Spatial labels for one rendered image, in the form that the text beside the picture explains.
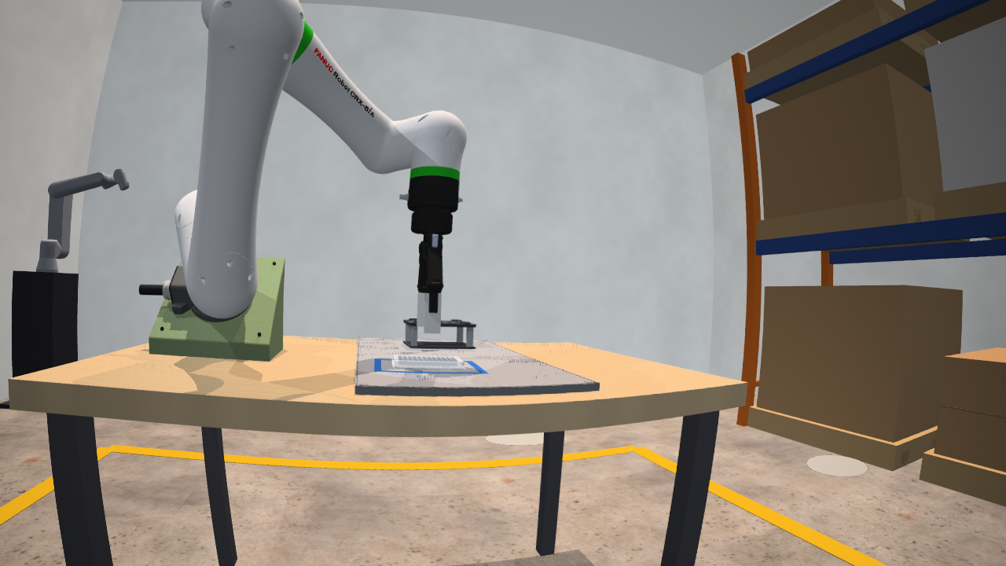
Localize blue tape outline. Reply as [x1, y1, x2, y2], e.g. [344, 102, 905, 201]
[374, 358, 488, 373]

